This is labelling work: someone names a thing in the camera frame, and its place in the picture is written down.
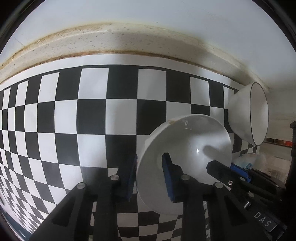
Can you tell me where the floral white bowl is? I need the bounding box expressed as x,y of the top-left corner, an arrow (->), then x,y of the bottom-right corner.
136,114 -> 232,215

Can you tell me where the black rimmed white bowl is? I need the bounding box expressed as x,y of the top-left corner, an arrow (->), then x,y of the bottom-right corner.
228,82 -> 269,146

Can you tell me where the blue flower pattern bowl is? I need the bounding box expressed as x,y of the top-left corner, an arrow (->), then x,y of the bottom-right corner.
232,153 -> 266,171

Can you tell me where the black white checkered mat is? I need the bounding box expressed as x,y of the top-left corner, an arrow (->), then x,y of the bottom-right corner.
1,54 -> 241,240

